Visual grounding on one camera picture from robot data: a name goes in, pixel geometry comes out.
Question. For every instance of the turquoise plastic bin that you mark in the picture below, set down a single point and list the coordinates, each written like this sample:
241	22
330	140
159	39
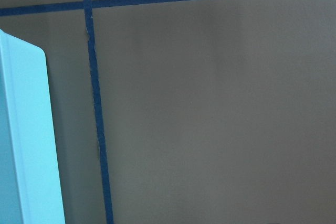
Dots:
30	183

